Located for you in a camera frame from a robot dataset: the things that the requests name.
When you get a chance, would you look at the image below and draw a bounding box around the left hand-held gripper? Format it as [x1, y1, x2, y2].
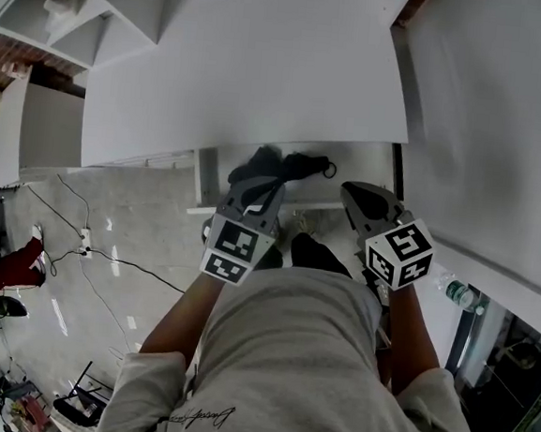
[197, 170, 288, 290]

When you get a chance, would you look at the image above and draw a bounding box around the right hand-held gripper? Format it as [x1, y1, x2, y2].
[331, 179, 442, 311]

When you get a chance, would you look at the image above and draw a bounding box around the black umbrella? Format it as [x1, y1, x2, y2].
[227, 142, 341, 196]

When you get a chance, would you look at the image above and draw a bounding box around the person's right forearm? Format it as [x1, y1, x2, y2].
[378, 281, 449, 399]

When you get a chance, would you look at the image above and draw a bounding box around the person's left forearm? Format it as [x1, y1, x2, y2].
[137, 264, 227, 371]

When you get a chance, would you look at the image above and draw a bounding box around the large white board panel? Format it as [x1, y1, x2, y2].
[77, 0, 422, 196]

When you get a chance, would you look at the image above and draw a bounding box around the person's right shoe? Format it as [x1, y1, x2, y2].
[292, 208, 323, 239]

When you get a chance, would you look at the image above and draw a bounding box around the person's left leg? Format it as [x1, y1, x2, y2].
[250, 241, 288, 274]

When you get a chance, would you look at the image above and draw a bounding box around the person's leg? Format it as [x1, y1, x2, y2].
[250, 241, 288, 274]
[0, 231, 47, 303]
[287, 231, 358, 280]

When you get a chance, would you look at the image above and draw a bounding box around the person's right leg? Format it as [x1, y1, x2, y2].
[287, 231, 358, 280]

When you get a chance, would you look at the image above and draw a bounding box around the clear plastic water bottle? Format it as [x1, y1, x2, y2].
[430, 270, 491, 319]

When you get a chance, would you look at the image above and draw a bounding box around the person's light grey t-shirt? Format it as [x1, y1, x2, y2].
[93, 249, 502, 432]

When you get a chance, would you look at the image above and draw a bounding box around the white power strip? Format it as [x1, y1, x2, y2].
[77, 226, 96, 261]

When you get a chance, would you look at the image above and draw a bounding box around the white shelf unit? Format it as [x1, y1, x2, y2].
[0, 0, 167, 79]

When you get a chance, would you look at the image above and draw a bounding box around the black framed window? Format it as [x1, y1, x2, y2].
[439, 296, 541, 432]

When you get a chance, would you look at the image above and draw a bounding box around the small pale figurine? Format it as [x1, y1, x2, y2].
[8, 63, 33, 82]

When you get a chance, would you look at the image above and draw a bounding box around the white swan figurine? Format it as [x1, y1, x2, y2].
[40, 0, 89, 38]

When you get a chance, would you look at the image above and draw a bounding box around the black metal chair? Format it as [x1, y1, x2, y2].
[51, 357, 118, 432]

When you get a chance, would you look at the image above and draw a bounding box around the red yellow bag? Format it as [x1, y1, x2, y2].
[9, 392, 52, 430]

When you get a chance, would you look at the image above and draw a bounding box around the black floor cable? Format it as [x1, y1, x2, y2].
[85, 248, 188, 295]

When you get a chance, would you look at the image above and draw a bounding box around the white floor cable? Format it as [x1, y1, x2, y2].
[69, 259, 135, 354]

